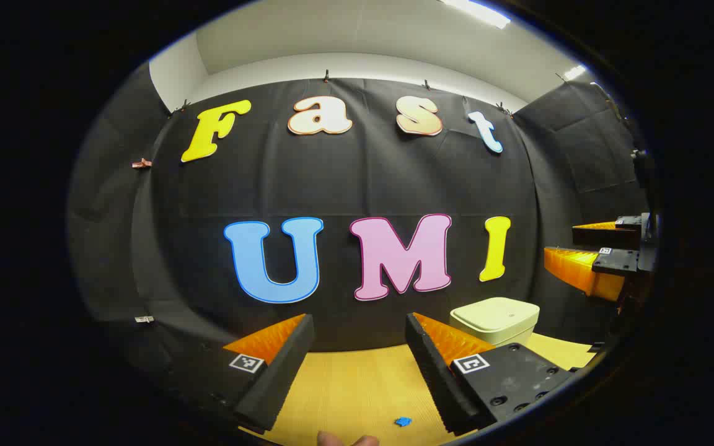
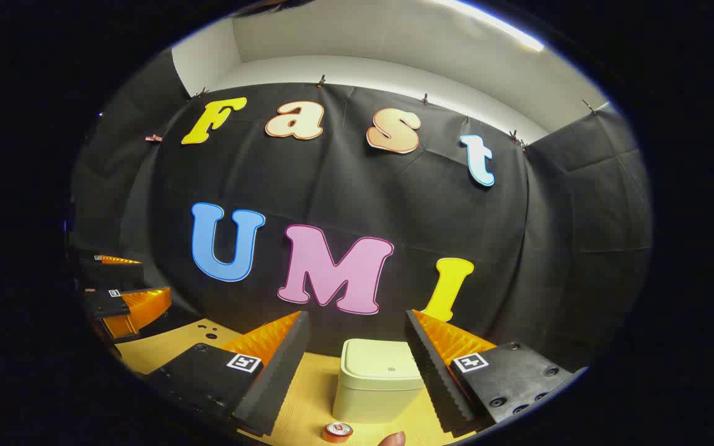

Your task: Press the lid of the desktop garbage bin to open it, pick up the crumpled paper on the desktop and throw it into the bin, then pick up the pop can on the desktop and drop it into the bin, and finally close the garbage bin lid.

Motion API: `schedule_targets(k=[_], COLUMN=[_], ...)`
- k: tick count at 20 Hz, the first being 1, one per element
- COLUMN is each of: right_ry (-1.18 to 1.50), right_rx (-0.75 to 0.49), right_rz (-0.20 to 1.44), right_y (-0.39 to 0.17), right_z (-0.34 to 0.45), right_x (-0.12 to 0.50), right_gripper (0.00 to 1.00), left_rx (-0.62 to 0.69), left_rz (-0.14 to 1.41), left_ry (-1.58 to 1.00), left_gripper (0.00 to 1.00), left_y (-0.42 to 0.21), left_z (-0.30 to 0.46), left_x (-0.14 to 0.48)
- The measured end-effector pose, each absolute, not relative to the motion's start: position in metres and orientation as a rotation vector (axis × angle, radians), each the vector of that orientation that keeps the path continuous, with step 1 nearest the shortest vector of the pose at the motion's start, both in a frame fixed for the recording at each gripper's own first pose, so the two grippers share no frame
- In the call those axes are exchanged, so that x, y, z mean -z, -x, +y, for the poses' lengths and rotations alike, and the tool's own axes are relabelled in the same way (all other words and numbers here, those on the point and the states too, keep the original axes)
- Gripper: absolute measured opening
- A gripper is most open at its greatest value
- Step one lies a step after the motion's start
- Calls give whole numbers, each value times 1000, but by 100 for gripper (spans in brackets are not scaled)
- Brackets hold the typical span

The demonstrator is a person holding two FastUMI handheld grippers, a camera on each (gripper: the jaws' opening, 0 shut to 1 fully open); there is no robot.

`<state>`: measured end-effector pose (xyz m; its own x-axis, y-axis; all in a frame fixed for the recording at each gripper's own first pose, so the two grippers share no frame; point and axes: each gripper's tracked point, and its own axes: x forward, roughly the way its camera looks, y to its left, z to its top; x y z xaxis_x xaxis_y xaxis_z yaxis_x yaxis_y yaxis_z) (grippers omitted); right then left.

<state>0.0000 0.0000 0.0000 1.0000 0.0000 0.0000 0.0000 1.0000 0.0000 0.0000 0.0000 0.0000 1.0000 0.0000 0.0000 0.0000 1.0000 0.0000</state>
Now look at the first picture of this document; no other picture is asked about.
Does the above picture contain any black backdrop cloth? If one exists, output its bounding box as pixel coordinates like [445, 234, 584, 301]
[67, 62, 652, 397]

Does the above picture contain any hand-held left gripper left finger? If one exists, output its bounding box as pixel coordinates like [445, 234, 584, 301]
[165, 313, 315, 434]

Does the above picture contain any pale green desktop garbage bin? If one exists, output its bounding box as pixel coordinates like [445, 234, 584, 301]
[449, 297, 540, 348]

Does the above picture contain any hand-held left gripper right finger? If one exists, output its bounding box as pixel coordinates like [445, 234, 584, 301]
[405, 312, 581, 435]

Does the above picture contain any wooden desktop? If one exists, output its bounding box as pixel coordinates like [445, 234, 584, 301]
[239, 333, 596, 446]

